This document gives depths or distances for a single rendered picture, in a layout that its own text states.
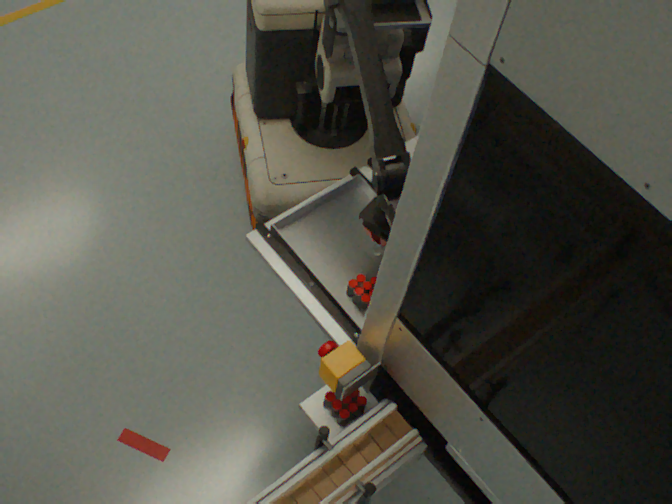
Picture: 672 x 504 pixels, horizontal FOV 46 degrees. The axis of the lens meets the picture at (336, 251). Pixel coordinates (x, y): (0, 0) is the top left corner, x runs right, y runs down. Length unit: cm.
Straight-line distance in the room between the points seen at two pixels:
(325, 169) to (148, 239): 68
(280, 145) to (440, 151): 177
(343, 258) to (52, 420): 119
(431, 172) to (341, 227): 80
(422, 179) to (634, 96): 39
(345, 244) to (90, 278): 123
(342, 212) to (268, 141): 95
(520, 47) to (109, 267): 217
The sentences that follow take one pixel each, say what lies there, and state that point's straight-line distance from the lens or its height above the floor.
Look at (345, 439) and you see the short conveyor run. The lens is 155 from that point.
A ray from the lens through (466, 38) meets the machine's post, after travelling 93.
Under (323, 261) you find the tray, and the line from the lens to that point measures 181.
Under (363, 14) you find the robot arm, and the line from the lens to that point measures 156.
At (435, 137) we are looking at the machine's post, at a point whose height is 165.
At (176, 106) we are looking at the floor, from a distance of 329.
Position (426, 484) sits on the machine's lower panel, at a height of 77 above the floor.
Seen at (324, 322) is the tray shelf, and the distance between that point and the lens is 174.
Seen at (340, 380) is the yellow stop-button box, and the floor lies 103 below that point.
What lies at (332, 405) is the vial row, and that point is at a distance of 162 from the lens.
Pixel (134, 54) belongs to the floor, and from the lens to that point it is 351.
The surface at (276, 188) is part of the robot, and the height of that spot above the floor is 28.
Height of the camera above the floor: 241
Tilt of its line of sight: 57 degrees down
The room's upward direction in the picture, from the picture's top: 11 degrees clockwise
